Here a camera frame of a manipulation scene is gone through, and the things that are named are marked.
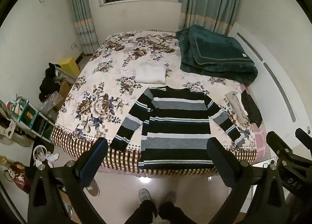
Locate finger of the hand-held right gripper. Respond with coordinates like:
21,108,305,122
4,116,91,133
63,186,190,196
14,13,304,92
266,131,301,163
295,128,312,143

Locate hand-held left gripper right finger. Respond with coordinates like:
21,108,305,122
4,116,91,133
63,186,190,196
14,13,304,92
206,137,287,224

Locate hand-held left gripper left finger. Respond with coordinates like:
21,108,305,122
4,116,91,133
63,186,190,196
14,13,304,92
27,137,109,224

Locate striped black grey sweater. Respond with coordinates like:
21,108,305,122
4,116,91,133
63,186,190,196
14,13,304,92
109,87,246,169

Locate black clothes heap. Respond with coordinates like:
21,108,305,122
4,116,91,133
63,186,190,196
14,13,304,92
39,63,61,102

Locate pink checked sheet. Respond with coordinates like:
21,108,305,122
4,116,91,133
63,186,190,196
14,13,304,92
240,85,274,164

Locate beige slipper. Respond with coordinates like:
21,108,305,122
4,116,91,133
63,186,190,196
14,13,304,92
83,178,100,197

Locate white crumpled cloth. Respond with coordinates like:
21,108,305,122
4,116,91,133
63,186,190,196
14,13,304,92
46,152,60,166

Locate black garment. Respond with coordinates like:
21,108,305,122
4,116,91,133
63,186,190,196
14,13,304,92
241,91,263,127

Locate beige folded garment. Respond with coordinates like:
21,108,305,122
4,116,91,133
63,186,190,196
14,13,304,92
225,91,254,125

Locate white round container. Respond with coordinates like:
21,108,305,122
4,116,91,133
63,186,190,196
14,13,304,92
33,145,48,161

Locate grey sneaker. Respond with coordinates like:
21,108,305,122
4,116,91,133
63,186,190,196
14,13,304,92
138,188,153,203
164,191,177,205

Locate person's right leg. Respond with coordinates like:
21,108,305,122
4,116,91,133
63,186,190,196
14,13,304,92
158,201,196,224

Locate person's leg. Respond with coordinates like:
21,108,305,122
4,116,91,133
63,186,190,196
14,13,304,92
125,200,158,224
158,201,196,224

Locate person's left leg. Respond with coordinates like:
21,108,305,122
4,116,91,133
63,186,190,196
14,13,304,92
125,200,158,224

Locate clear plastic bag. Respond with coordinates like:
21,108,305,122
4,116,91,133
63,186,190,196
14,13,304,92
41,91,65,115

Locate red printed bag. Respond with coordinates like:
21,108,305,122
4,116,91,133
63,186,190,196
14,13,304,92
3,162,32,194

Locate teal shelf rack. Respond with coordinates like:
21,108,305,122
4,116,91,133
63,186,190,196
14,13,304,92
10,97,55,144

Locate cardboard box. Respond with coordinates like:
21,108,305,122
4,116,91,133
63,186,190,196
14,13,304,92
58,81,73,110

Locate white headboard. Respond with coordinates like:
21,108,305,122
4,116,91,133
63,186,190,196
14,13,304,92
228,21,312,139

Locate yellow box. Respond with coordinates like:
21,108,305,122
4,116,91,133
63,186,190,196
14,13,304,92
59,57,81,78

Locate white folded cloth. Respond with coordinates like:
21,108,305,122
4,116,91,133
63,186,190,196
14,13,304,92
135,63,169,84

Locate dark green folded blanket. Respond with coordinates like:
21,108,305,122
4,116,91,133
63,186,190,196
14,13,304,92
175,24,258,85

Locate grey-green curtain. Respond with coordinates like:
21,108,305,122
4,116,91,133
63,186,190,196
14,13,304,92
64,0,100,55
179,0,244,35

